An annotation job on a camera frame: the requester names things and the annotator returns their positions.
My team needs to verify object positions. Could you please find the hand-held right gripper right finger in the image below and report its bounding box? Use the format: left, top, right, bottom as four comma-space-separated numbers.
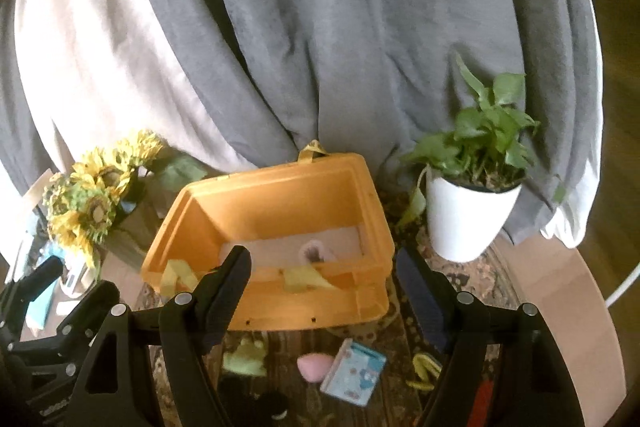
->
396, 248, 586, 427

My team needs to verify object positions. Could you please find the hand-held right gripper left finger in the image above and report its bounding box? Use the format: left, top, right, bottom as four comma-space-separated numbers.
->
70, 245, 252, 427

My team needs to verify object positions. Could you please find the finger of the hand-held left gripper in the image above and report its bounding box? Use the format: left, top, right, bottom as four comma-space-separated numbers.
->
10, 281, 121, 355
0, 255, 65, 308

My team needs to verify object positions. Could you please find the green frog plush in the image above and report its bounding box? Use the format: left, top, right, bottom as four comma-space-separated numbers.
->
222, 338, 268, 378

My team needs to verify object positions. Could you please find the yellow-green ribbon toy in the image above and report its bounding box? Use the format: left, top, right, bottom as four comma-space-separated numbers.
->
407, 353, 443, 392

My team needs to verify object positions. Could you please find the blue tissue packet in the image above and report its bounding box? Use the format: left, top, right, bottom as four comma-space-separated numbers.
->
319, 339, 388, 406

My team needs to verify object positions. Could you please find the orange storage box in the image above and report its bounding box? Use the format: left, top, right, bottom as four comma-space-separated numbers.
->
141, 152, 396, 330

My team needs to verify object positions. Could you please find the pink egg sponge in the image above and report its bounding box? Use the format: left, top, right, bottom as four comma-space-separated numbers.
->
296, 353, 333, 383

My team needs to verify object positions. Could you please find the black soft toy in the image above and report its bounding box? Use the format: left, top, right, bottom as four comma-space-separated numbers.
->
252, 389, 291, 427

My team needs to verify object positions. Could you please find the blue cloth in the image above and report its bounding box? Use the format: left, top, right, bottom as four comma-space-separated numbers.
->
25, 277, 66, 333

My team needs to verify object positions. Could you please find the patterned rug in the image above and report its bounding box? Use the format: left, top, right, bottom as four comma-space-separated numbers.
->
132, 187, 506, 427

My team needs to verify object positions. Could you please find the grey flower vase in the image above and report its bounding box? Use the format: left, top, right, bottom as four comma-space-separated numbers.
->
100, 207, 161, 273

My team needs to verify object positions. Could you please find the cardboard strip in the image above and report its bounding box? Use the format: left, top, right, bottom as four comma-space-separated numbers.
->
27, 169, 56, 210

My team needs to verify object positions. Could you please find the artificial sunflower bouquet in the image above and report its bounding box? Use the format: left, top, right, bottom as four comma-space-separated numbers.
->
42, 129, 208, 268

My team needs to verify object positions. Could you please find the white plant pot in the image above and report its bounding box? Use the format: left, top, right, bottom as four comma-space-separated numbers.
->
425, 167, 523, 263

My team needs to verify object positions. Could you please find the white fuzzy plush toy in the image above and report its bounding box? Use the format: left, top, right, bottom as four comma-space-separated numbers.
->
298, 238, 337, 265

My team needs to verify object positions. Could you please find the green pothos plant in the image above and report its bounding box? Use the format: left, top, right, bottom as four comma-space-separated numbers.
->
397, 52, 568, 228

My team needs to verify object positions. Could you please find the white tube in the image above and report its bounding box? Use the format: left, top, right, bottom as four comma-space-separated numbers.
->
602, 257, 640, 308

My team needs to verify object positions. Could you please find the white sheer curtain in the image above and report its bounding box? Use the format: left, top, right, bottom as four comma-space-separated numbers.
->
540, 0, 603, 250

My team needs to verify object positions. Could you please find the pale beige curtain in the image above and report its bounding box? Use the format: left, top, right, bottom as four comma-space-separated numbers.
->
15, 0, 258, 188

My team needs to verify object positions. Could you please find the grey curtain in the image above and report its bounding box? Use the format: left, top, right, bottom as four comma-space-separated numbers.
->
0, 0, 606, 248

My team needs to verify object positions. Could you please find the yellow box handle strap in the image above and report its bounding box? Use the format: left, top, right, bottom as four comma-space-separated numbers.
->
161, 258, 201, 295
282, 264, 341, 294

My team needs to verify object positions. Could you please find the yellow box loop strap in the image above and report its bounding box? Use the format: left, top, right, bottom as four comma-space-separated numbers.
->
298, 139, 328, 162

